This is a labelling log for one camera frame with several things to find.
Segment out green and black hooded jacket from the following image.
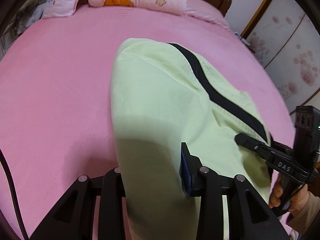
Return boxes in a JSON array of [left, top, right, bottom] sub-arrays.
[[111, 38, 271, 239]]

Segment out person's right hand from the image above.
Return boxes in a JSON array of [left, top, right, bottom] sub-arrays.
[[268, 173, 312, 214]]

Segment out pink bed sheet mattress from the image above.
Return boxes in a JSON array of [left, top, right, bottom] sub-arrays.
[[1, 5, 295, 234]]

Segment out floral sliding wardrobe door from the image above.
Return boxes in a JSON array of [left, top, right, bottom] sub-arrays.
[[247, 0, 319, 113]]

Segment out brown wooden nightstand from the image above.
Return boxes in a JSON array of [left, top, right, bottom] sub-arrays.
[[234, 32, 255, 54]]

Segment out items on nightstand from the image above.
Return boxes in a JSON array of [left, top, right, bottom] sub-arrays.
[[234, 32, 251, 46]]

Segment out flat pink pillow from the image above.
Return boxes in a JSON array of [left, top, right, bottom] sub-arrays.
[[185, 0, 229, 30]]

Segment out beige puffer coat hanging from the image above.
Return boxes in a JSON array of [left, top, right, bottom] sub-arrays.
[[1, 0, 47, 50]]

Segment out black cable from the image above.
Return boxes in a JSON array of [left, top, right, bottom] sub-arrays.
[[0, 148, 29, 240]]

